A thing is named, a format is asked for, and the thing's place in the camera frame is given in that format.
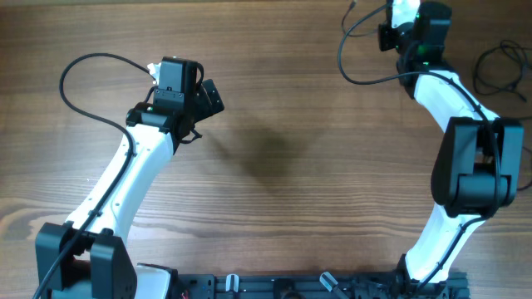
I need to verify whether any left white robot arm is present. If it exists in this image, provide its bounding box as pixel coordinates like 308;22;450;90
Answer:
34;56;224;298

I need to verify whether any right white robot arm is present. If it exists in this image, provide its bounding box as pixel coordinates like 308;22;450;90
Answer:
378;1;524;290

